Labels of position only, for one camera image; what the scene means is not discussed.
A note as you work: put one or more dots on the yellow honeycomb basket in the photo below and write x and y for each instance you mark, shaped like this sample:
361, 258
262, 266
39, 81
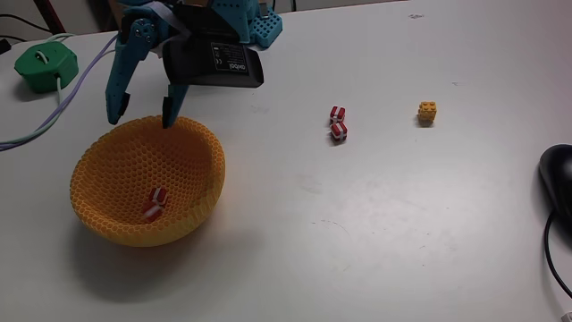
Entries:
134, 170

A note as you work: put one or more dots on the yellow toy brick cube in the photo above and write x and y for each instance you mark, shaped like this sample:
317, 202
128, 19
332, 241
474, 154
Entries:
427, 111

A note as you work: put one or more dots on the green plastic puck box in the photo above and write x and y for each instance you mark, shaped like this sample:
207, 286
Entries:
44, 69

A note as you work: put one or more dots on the red metal pole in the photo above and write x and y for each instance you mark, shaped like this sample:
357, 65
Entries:
49, 15

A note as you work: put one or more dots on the black computer mouse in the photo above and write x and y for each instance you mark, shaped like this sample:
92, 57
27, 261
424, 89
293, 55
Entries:
558, 179

